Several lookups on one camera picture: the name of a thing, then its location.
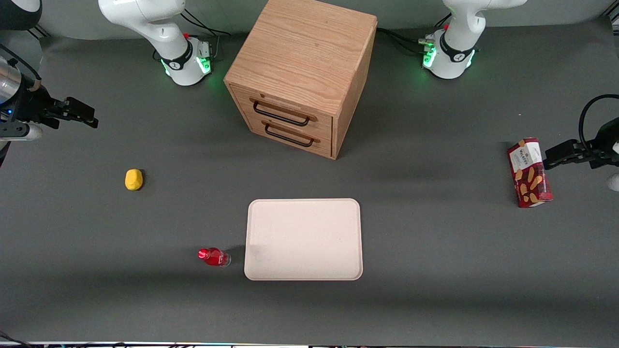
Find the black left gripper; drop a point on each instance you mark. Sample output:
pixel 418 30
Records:
pixel 603 143

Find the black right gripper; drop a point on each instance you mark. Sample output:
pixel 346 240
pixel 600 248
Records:
pixel 30 105

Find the red coke bottle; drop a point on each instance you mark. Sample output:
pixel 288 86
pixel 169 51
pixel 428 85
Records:
pixel 213 256

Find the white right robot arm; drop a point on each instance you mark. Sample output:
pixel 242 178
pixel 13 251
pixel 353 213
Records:
pixel 164 34

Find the beige rectangular tray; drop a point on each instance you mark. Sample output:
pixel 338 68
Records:
pixel 303 239

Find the red cookie box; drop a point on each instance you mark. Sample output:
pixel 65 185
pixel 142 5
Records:
pixel 529 174

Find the yellow lemon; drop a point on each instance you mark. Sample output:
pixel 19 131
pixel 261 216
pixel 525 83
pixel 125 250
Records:
pixel 133 179

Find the wooden two-drawer cabinet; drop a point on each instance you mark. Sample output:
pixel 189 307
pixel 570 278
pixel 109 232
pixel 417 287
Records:
pixel 304 53

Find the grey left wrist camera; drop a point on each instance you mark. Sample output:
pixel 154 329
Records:
pixel 614 182

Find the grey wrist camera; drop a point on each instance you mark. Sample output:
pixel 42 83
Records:
pixel 614 182
pixel 22 132

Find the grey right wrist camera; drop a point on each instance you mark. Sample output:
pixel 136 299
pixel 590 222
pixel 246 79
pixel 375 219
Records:
pixel 22 132

